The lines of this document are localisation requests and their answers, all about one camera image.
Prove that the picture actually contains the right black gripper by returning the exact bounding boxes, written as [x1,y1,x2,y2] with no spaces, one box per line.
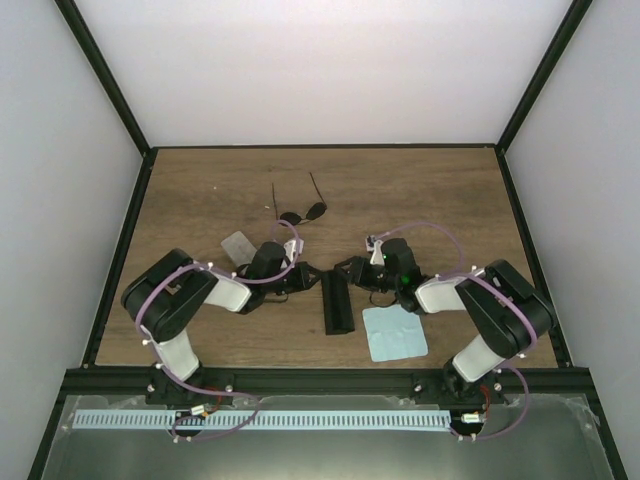
[334,257,400,294]

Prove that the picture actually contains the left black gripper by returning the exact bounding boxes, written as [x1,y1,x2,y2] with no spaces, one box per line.
[264,261,324,294]

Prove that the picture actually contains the black geometric glasses case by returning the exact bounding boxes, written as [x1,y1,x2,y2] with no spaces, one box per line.
[321,270,355,336]

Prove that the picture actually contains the round black sunglasses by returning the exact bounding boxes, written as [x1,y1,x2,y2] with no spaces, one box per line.
[271,172,329,226]

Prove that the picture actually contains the grey glasses case green lining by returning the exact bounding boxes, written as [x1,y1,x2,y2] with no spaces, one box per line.
[220,231,257,267]

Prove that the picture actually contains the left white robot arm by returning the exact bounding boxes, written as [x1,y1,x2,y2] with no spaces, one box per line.
[121,239,322,404]

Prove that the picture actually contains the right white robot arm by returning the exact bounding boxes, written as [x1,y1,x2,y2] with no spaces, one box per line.
[333,238,557,403]

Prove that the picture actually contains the lower light blue cloth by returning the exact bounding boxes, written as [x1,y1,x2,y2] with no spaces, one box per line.
[362,305,429,363]

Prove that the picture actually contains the grey metal front plate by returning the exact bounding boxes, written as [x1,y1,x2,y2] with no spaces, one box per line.
[43,395,613,479]

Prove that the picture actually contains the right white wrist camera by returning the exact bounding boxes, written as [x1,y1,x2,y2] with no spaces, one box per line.
[365,236,384,266]

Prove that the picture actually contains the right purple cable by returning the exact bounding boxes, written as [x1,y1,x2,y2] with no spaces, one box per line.
[377,222,544,441]

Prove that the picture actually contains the purple cable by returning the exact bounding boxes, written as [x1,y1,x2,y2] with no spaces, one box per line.
[134,219,304,444]
[377,222,544,441]

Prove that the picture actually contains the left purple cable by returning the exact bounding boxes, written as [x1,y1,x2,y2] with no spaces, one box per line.
[134,219,304,444]

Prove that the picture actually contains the white slotted cable duct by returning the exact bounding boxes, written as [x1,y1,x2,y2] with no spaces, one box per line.
[72,409,451,432]

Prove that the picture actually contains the black aluminium frame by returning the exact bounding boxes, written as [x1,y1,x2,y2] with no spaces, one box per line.
[29,1,627,479]

